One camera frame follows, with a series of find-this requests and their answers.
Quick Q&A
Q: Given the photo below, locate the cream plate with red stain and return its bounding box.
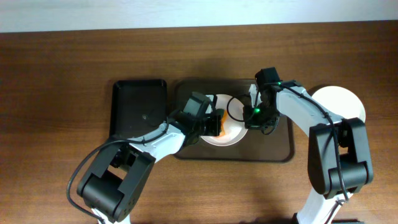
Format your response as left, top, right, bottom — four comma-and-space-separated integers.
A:
312, 86, 366, 122

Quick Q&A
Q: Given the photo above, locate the orange green sponge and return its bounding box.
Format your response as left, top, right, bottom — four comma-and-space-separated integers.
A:
216, 109, 228, 138

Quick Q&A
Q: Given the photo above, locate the pink plate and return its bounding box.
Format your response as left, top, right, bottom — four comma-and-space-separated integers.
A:
201, 94, 248, 147

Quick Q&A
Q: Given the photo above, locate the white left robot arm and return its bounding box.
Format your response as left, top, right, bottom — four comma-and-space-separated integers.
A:
76, 109, 224, 223

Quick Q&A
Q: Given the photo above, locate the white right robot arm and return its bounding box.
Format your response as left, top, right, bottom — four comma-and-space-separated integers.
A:
244, 80, 374, 223

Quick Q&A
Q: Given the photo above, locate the large brown tray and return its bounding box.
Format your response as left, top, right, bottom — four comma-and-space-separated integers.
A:
174, 79, 294, 162

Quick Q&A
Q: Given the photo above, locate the small black tray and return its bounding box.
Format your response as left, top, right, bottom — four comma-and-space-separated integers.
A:
109, 79, 167, 139

